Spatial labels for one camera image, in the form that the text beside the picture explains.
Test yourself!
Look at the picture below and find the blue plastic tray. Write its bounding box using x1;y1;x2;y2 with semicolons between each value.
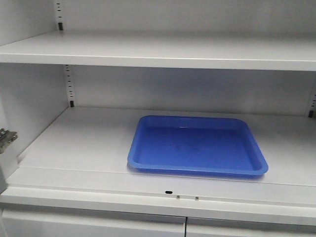
127;115;269;178

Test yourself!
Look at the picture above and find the metal door hinge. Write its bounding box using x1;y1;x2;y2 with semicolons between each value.
0;128;18;154

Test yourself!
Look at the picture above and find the white cabinet upper shelf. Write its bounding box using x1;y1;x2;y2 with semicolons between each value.
0;30;316;71

